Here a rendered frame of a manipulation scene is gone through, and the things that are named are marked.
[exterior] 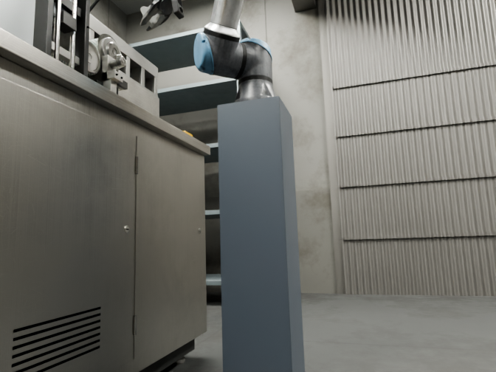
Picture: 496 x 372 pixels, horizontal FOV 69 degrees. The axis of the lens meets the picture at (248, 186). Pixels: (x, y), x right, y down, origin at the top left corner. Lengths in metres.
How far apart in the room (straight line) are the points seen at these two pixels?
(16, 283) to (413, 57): 3.31
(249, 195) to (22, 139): 0.58
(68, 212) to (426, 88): 3.05
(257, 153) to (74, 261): 0.56
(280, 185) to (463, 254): 2.43
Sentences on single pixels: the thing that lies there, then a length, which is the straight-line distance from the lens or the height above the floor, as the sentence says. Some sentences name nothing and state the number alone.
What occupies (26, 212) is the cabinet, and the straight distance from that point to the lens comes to 0.89.
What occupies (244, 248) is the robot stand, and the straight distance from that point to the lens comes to 1.07.
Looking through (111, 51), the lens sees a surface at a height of 1.24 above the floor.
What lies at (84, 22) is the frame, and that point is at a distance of 1.38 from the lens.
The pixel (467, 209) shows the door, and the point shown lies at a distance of 3.34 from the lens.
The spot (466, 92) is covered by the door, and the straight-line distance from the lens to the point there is 3.54.
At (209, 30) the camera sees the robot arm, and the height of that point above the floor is 1.10.
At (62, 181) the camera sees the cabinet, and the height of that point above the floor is 0.63.
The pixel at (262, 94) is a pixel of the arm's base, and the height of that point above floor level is 0.93.
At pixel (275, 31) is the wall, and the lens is 3.92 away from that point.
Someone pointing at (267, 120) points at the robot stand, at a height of 0.83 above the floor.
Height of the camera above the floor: 0.48
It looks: 8 degrees up
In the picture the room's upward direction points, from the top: 2 degrees counter-clockwise
